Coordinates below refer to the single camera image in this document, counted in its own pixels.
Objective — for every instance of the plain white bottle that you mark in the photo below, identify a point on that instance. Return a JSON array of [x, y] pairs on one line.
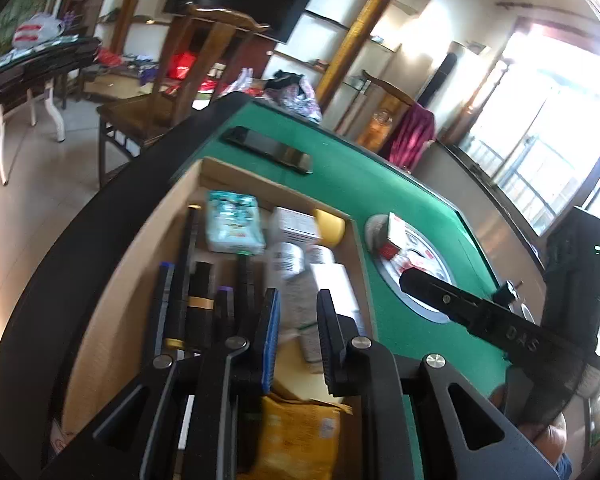
[[320, 255]]

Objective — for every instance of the person's right hand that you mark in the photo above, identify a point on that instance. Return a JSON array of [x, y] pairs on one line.
[[550, 437]]

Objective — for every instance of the green tissue pack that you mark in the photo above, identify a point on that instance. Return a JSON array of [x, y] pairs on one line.
[[232, 225]]

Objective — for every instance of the black smartphone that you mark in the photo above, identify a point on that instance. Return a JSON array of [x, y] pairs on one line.
[[267, 150]]

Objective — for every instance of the black pen gold band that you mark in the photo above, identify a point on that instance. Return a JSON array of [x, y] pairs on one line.
[[200, 285]]

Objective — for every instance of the purple capped pen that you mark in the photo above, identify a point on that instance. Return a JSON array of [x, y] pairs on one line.
[[224, 315]]

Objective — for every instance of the black pen yellow tip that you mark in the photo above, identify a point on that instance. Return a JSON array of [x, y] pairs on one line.
[[182, 270]]

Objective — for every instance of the window with wooden frame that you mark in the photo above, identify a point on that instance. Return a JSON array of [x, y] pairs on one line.
[[555, 135]]

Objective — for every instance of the small grey box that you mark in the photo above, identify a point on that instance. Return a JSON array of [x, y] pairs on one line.
[[292, 227]]

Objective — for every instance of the pile of floral clothes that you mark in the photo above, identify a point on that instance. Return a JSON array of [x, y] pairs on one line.
[[295, 97]]

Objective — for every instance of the shallow cardboard box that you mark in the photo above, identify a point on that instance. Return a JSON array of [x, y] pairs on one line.
[[110, 340]]

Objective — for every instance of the green capped black marker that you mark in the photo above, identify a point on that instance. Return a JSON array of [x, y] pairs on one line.
[[244, 280]]

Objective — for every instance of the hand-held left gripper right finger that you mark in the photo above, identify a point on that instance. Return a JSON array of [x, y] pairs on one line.
[[327, 340]]

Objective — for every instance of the red white small packet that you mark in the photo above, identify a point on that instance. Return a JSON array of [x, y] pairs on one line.
[[415, 259]]

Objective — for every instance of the white bottle printed label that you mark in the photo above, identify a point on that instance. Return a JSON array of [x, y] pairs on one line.
[[285, 270]]

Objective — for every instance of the amber plastic packet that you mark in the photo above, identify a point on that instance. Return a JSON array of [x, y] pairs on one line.
[[295, 435]]

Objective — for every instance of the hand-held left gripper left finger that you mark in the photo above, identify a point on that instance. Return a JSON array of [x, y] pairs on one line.
[[271, 340]]

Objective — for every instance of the round grey table centre panel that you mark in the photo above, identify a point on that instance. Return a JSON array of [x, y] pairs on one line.
[[395, 285]]

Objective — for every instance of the dark wooden armchair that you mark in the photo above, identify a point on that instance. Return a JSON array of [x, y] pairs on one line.
[[145, 115]]

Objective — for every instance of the white charger box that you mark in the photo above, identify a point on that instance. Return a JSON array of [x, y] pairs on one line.
[[337, 285]]

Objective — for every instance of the black binder clip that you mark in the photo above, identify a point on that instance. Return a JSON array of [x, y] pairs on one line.
[[509, 294]]

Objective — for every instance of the carved wooden chair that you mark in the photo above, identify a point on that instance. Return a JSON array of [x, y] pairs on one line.
[[380, 130]]

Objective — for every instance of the yellow tape roll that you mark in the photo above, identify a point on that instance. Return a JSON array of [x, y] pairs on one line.
[[330, 227]]

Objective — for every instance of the white red plastic bag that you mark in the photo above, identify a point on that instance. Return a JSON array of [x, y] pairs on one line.
[[35, 30]]

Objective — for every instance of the blue capped black marker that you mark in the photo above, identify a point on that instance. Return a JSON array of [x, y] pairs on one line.
[[162, 305]]

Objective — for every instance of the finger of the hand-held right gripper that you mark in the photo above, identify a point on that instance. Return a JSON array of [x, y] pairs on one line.
[[455, 305]]

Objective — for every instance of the shiny patterned gift bag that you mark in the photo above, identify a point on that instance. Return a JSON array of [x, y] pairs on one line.
[[237, 82]]

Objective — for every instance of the red white small box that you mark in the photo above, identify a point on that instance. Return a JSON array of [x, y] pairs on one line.
[[392, 232]]

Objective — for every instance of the white legged folding table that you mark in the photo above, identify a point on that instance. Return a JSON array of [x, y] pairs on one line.
[[30, 67]]

